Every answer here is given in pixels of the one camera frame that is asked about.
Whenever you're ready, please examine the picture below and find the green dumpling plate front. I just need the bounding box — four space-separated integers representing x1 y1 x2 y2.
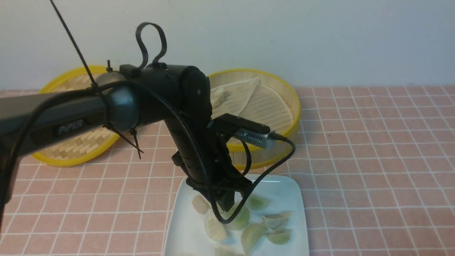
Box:
240 223 268 256

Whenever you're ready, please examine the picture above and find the pale dumpling plate right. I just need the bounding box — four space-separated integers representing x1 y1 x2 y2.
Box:
261 210 294 230

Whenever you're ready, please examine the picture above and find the yellow-rimmed bamboo steamer lid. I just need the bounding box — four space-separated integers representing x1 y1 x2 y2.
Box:
32 68 120 167

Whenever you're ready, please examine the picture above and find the yellow-rimmed bamboo steamer basket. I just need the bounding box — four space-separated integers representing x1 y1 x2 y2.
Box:
209 69 301 170

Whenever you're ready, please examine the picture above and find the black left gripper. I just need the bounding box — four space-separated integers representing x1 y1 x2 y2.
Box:
172 135 255 213

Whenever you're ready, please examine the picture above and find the green dumpling on plate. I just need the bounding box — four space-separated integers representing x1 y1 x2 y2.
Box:
225 206 250 231

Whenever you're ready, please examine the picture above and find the green dumpling plate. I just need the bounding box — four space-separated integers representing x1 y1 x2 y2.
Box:
240 223 268 256
265 229 293 245

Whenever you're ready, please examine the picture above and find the green dumpling plate right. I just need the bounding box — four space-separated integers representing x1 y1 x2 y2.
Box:
265 229 293 245

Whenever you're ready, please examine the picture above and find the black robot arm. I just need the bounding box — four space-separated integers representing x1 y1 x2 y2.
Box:
1 63 261 225

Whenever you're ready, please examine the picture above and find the pale green dumpling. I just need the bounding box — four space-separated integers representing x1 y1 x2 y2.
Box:
246 193 270 211

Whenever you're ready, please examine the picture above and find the black camera cable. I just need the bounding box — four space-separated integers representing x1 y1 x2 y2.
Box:
206 132 296 225

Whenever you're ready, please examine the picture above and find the white dumpling on plate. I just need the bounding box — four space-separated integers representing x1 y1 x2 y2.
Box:
204 215 228 242

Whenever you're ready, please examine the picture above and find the white square plate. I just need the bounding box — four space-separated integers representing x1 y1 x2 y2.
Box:
163 175 309 256

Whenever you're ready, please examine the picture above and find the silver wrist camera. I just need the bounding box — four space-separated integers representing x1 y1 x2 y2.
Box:
213 113 275 149

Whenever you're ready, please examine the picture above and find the beige dumpling plate left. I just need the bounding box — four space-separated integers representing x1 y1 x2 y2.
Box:
192 194 211 214

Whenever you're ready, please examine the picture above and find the black zip tie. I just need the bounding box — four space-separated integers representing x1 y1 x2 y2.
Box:
50 0 143 159

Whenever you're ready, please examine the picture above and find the pink checkered tablecloth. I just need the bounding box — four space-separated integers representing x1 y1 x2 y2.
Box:
1 86 455 256

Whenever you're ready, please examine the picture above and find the white steamer liner cloth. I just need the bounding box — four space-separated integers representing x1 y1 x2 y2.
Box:
210 77 261 119

